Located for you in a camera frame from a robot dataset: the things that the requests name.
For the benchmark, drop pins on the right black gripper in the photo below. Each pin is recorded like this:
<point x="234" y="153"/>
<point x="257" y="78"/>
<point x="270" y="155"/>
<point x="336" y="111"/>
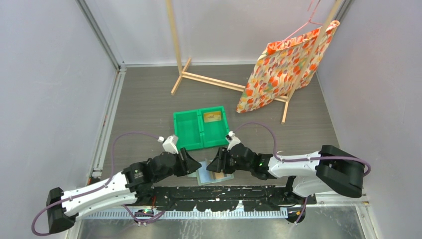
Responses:
<point x="218" y="164"/>

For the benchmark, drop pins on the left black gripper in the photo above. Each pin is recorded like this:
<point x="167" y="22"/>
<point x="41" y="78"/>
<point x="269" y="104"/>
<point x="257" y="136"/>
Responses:
<point x="189" y="165"/>

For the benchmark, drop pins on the sage green card holder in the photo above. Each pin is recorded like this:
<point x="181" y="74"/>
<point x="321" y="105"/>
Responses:
<point x="205" y="177"/>

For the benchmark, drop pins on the green plastic double bin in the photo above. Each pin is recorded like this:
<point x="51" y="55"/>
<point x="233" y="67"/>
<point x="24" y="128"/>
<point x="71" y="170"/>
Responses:
<point x="195" y="134"/>

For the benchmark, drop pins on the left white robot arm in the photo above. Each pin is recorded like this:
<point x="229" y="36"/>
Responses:
<point x="129" y="186"/>

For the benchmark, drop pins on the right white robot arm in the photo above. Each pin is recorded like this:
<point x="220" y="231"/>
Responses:
<point x="329" y="169"/>

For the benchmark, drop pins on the wooden clothes rack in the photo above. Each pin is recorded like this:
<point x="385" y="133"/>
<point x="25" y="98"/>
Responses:
<point x="183" y="69"/>

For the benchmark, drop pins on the floral orange fabric bag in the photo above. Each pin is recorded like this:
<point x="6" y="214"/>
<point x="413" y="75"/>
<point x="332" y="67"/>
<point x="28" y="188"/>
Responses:
<point x="275" y="71"/>

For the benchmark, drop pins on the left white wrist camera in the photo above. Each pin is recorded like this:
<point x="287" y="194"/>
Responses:
<point x="170" y="144"/>

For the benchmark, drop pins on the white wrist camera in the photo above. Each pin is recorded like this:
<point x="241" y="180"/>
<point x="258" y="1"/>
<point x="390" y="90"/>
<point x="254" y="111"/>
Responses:
<point x="170" y="144"/>
<point x="232" y="140"/>

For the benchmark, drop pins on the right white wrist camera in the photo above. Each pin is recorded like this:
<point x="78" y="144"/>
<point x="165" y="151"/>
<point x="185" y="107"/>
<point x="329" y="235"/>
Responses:
<point x="232" y="140"/>

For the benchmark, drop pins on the aluminium rail with slots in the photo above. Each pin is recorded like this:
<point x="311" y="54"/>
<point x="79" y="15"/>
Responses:
<point x="239" y="213"/>

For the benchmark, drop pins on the aluminium corner frame post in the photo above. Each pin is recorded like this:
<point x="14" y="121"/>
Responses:
<point x="86" y="11"/>

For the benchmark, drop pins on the pink wire hanger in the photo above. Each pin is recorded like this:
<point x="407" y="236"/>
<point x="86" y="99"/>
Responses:
<point x="310" y="19"/>

